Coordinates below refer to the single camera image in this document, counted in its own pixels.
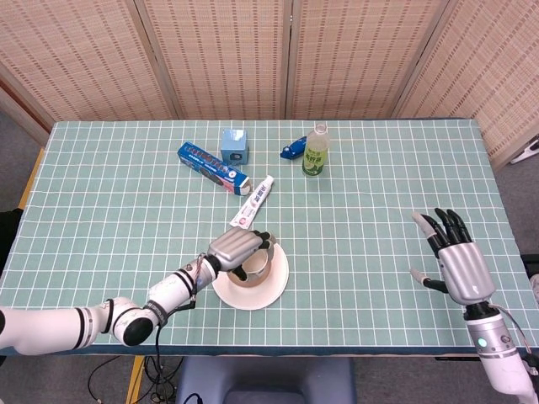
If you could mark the white paper plate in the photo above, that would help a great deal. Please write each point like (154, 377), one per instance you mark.
(273, 290)

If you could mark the white stand foot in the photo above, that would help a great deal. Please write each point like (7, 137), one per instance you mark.
(526, 153)

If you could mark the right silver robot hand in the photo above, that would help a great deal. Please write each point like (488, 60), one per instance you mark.
(467, 273)

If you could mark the bamboo folding screen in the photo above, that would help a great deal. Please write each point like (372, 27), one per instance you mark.
(227, 54)

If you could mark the blue cookie box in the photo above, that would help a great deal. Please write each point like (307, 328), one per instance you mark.
(208, 166)

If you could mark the beige plastic bowl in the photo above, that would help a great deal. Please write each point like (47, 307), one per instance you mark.
(252, 283)

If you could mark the green checkered tablecloth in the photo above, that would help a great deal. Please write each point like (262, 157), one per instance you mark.
(358, 219)

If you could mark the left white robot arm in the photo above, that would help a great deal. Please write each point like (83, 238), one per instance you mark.
(168, 292)

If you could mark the green iced tea bottle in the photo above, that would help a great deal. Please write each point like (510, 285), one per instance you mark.
(316, 157)

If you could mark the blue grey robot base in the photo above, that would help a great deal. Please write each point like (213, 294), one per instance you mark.
(265, 379)

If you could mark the white pink toothpaste tube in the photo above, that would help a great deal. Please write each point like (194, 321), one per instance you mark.
(252, 204)

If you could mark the small light blue box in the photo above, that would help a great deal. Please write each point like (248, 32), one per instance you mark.
(233, 145)

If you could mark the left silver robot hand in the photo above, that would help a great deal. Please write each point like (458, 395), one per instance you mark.
(233, 248)

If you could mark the blue wrapped packet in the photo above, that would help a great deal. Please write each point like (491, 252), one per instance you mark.
(295, 147)

